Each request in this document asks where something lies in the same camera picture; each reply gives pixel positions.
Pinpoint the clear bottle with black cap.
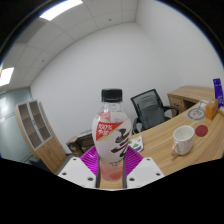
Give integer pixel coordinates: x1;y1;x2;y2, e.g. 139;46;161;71
91;88;133;183

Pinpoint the white green purple leaflet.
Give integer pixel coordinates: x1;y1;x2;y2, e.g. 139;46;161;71
128;134;145;154

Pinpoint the small dark brown carton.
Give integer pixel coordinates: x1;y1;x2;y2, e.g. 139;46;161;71
65;135;84;158

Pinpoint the wooden cabinet with glass doors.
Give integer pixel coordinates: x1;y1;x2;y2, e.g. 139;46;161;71
14;99;68;174

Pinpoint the purple stand-up pouch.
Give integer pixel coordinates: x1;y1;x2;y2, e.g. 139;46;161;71
212;78;224;108

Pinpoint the black mesh office chair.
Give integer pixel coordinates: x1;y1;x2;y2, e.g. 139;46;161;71
130;88;180;135

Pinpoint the black leather sofa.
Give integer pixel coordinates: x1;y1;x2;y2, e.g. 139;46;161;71
27;156;48;172

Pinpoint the light wooden box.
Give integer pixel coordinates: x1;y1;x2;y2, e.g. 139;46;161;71
205;98;219;121

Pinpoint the wooden side desk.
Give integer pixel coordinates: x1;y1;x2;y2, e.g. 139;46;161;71
167;85;218;118

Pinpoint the flat round red coaster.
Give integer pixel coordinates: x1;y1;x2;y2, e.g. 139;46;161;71
194;124;209;138

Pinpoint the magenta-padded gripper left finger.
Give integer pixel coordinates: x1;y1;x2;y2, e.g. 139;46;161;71
57;145;102;190

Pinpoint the white ceiling light panel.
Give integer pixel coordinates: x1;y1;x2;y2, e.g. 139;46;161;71
39;0;84;22
0;66;15;88

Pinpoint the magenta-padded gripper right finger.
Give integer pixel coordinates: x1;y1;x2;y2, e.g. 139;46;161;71
121;145;166;190

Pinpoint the black flat carton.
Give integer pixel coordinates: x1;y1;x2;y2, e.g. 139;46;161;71
77;130;95;155

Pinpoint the white ceramic mug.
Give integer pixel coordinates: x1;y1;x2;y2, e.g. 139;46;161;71
171;125;196;157

